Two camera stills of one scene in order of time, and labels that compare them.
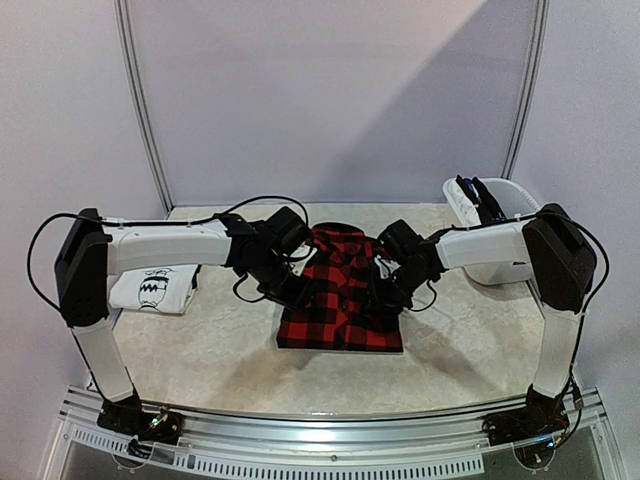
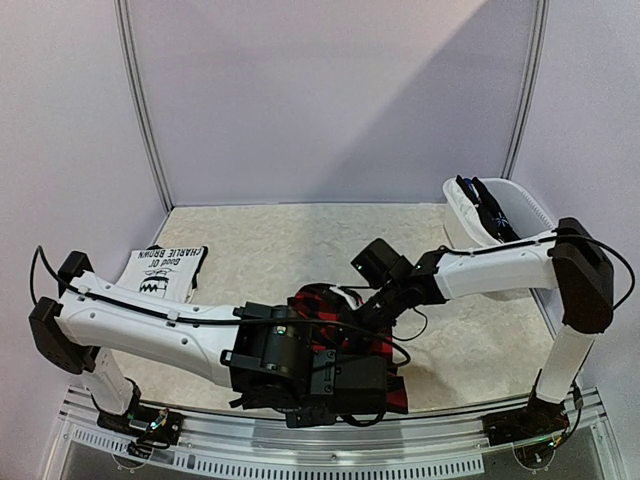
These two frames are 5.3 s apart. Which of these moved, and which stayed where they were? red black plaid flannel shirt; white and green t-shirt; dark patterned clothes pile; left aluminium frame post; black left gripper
Moved: black left gripper; red black plaid flannel shirt
Stayed: dark patterned clothes pile; white and green t-shirt; left aluminium frame post
